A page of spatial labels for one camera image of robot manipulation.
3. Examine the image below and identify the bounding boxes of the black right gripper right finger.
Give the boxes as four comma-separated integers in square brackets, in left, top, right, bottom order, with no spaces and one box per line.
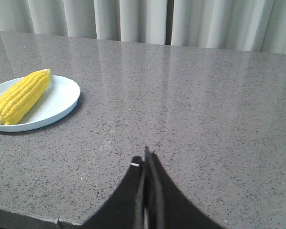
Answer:
[144,147,222,229]

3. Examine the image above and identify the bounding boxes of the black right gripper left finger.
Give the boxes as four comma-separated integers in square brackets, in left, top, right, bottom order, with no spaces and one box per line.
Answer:
[82,156,145,229]

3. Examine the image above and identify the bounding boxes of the light blue round plate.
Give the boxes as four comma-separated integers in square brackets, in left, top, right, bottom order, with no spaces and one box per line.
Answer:
[0,75,81,132]

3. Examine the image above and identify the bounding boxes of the yellow plastic corn cob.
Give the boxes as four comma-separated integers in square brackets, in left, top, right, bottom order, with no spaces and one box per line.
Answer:
[0,69,51,125]

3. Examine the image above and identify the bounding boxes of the white pleated curtain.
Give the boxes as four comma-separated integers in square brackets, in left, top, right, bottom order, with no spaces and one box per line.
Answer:
[0,0,286,54]

